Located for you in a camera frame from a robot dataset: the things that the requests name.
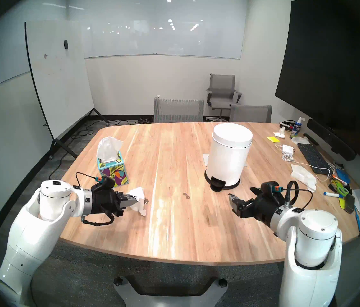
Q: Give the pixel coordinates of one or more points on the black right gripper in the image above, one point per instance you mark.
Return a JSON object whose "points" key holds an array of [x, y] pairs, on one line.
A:
{"points": [[263, 207]]}

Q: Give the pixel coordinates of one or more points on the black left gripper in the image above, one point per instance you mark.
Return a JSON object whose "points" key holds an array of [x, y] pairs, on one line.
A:
{"points": [[106, 200]]}

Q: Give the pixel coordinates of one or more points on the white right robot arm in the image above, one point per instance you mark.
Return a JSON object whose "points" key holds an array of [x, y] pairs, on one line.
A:
{"points": [[314, 245]]}

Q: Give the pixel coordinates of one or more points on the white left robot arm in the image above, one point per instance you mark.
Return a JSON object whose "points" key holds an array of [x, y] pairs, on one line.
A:
{"points": [[39, 226]]}

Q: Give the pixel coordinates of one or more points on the colourful leaf print tissue box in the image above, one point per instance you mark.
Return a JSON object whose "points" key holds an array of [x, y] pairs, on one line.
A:
{"points": [[116, 172]]}

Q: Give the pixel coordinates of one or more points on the white tissue in box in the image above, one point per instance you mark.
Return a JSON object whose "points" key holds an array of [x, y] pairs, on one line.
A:
{"points": [[109, 148]]}

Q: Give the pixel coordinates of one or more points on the large crumpled white tissue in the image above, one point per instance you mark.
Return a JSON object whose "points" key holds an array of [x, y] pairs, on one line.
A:
{"points": [[303, 177]]}

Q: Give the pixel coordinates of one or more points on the small crumpled white tissue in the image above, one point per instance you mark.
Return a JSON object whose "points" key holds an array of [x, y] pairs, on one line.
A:
{"points": [[279, 133]]}

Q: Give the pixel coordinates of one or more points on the flat white tissue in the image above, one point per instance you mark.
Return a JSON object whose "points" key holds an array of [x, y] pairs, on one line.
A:
{"points": [[299, 140]]}

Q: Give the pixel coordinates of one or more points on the white pedal trash bin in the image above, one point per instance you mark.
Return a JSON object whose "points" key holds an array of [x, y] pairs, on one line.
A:
{"points": [[229, 153]]}

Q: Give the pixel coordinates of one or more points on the white power adapter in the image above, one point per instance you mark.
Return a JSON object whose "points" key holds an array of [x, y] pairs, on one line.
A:
{"points": [[288, 149]]}

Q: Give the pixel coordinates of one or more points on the yellow sticky note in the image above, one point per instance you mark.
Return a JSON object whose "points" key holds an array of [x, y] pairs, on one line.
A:
{"points": [[273, 139]]}

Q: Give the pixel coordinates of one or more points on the black keyboard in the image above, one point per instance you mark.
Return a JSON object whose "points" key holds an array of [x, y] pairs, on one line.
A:
{"points": [[314, 157]]}

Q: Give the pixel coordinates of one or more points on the red and black marker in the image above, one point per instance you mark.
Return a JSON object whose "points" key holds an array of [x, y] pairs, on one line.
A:
{"points": [[287, 125]]}

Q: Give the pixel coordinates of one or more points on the grey fabric back chair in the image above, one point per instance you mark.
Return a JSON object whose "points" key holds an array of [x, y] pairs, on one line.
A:
{"points": [[250, 114]]}

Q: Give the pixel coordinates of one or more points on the whiteboard cleaner spray bottle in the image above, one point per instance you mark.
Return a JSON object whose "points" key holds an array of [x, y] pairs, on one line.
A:
{"points": [[296, 129]]}

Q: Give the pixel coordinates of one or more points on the blue whiteboard marker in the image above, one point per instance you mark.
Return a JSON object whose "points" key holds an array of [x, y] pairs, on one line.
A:
{"points": [[333, 194]]}

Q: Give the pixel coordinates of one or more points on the black video bar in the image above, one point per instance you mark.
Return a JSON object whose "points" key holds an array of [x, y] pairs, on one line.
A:
{"points": [[330, 138]]}

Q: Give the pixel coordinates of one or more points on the dark grey block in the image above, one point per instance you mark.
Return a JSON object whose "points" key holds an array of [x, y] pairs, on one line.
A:
{"points": [[349, 203]]}

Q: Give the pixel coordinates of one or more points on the grey mesh back chair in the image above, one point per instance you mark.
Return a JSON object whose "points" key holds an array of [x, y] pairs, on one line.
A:
{"points": [[178, 109]]}

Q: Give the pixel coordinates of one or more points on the grey office chair with armrests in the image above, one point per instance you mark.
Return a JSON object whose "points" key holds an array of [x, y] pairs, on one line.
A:
{"points": [[221, 89]]}

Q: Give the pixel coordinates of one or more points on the blue pen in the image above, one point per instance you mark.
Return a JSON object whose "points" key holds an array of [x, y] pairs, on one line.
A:
{"points": [[358, 220]]}

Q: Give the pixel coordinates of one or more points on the mobile whiteboard on stand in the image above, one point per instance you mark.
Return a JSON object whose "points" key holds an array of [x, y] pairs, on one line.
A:
{"points": [[58, 69]]}

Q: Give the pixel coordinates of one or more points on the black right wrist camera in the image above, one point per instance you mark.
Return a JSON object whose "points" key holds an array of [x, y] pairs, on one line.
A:
{"points": [[271, 187]]}

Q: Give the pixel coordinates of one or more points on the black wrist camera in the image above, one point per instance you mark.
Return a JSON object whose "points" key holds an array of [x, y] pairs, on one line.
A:
{"points": [[271, 187], [108, 181]]}

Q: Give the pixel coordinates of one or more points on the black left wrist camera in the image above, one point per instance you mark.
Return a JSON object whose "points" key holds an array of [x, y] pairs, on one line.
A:
{"points": [[108, 181]]}

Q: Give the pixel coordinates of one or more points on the large black wall screen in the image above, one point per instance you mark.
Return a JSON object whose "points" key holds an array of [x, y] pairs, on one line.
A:
{"points": [[330, 63]]}

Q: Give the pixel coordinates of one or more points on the wide glass wall whiteboard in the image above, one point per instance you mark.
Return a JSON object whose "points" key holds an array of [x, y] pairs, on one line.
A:
{"points": [[167, 21]]}

